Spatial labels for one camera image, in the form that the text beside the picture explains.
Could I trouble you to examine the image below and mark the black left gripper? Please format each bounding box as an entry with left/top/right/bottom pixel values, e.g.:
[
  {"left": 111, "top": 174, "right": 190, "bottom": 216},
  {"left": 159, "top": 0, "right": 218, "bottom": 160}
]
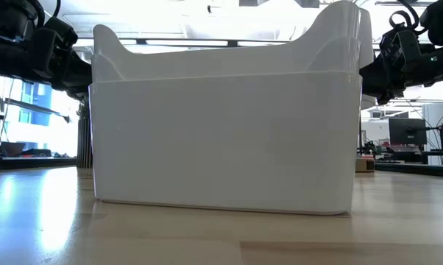
[{"left": 33, "top": 29, "right": 93, "bottom": 101}]

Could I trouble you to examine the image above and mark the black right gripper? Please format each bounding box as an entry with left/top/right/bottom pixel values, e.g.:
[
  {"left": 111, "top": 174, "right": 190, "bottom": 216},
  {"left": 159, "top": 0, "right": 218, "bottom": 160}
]
[{"left": 359, "top": 29, "right": 425, "bottom": 107}]

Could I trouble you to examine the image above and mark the black computer monitor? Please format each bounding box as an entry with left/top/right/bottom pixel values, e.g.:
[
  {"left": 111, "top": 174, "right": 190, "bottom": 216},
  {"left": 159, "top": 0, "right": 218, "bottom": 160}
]
[{"left": 388, "top": 117, "right": 428, "bottom": 146}]

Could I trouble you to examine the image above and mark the white cabinet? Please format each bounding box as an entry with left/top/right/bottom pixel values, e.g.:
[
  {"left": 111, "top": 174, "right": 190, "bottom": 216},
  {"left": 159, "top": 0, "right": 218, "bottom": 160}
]
[{"left": 422, "top": 102, "right": 443, "bottom": 166}]

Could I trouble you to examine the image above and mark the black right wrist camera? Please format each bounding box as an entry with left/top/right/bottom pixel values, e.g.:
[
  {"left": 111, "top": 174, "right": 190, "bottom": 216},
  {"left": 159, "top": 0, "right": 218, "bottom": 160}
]
[{"left": 378, "top": 29, "right": 401, "bottom": 71}]

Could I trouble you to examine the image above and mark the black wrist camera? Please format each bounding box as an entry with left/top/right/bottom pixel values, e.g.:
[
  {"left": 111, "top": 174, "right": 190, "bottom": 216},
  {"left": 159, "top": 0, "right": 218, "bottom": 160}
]
[
  {"left": 40, "top": 16, "right": 79, "bottom": 51},
  {"left": 378, "top": 29, "right": 401, "bottom": 71}
]

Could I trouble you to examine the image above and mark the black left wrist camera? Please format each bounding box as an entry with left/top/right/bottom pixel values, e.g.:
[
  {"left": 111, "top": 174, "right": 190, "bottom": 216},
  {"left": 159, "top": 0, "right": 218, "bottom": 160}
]
[{"left": 40, "top": 16, "right": 79, "bottom": 51}]

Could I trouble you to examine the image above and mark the black looped gripper cable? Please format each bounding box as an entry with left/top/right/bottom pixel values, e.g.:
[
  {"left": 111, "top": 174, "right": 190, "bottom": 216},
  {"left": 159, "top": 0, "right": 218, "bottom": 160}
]
[
  {"left": 24, "top": 0, "right": 63, "bottom": 24},
  {"left": 389, "top": 0, "right": 423, "bottom": 30}
]

